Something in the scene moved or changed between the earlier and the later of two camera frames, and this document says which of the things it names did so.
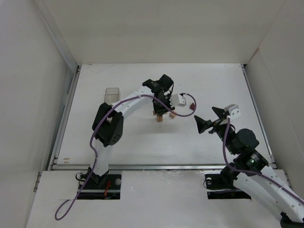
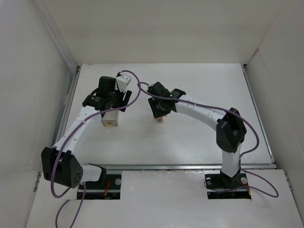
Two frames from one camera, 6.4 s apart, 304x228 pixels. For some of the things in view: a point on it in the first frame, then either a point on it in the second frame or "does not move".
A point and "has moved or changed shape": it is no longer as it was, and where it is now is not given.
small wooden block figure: (159, 118) does not move
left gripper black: (161, 109) to (122, 102)
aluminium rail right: (257, 111) does not move
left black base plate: (107, 186) does not move
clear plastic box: (112, 95) has moved or changed shape
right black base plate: (218, 187) does not move
